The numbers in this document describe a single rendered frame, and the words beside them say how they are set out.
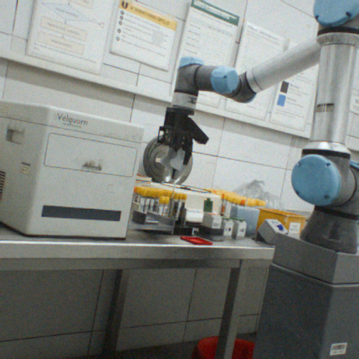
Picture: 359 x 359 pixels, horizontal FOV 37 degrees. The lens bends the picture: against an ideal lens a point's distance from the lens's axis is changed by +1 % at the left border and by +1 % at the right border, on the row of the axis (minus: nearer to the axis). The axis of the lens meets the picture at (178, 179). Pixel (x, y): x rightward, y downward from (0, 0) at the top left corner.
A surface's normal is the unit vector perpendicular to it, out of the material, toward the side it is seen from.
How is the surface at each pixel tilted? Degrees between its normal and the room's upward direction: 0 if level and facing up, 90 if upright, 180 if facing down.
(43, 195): 90
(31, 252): 90
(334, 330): 90
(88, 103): 90
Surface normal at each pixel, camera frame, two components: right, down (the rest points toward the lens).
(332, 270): -0.74, -0.10
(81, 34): 0.64, 0.23
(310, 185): -0.61, 0.04
